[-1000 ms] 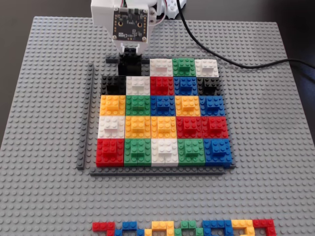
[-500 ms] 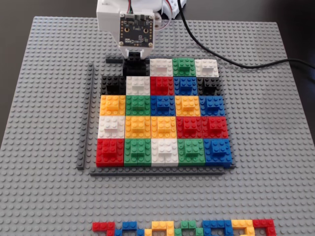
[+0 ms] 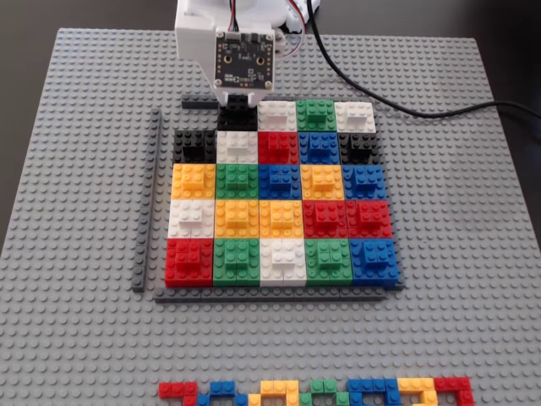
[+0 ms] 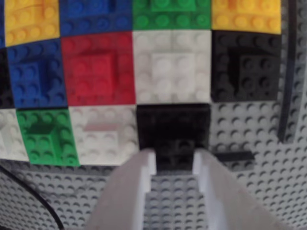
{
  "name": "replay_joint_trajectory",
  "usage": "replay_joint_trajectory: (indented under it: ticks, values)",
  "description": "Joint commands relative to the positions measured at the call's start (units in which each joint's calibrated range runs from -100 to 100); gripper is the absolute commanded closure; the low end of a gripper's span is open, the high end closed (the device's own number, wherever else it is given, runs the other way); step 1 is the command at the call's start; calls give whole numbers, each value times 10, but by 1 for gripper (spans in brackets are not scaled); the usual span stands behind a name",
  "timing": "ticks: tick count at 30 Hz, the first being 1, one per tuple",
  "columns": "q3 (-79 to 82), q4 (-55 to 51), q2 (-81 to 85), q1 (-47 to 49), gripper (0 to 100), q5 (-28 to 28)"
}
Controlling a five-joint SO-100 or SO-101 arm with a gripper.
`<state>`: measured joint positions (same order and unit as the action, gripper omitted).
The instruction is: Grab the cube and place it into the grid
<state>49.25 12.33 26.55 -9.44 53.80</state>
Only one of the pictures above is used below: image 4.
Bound black brick cube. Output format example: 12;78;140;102
210;30;283;104
136;102;212;173
0;46;15;110

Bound green brick cube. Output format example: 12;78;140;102
131;0;213;31
16;107;80;167

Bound yellow brick cube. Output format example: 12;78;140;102
4;0;60;47
211;0;282;34

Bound white brick cube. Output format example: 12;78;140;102
69;104;140;166
131;29;213;105
0;108;30;162

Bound blue brick cube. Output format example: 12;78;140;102
6;38;70;110
59;0;134;39
0;0;7;47

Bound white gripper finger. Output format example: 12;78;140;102
87;147;157;230
192;148;290;230

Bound grey studded baseplate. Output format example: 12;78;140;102
0;0;307;230

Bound dark grey brick strip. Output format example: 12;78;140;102
277;0;303;144

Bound red brick cube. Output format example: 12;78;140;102
61;31;137;107

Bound black cable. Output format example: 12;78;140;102
0;164;65;230

